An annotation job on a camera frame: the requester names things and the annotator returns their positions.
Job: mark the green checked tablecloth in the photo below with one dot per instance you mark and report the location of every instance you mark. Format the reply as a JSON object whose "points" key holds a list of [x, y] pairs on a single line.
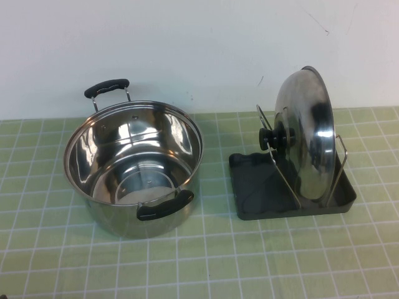
{"points": [[237, 255]]}

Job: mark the stainless steel lid black knob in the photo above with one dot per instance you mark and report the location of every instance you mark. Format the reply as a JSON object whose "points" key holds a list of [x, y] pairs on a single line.
{"points": [[305, 140]]}

